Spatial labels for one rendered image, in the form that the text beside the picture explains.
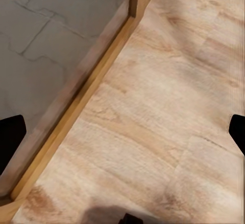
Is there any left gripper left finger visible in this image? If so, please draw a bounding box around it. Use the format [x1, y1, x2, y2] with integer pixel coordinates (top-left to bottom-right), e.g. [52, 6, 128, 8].
[0, 115, 27, 176]

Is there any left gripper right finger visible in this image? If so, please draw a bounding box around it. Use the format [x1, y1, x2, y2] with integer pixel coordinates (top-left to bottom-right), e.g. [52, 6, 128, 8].
[229, 114, 245, 156]

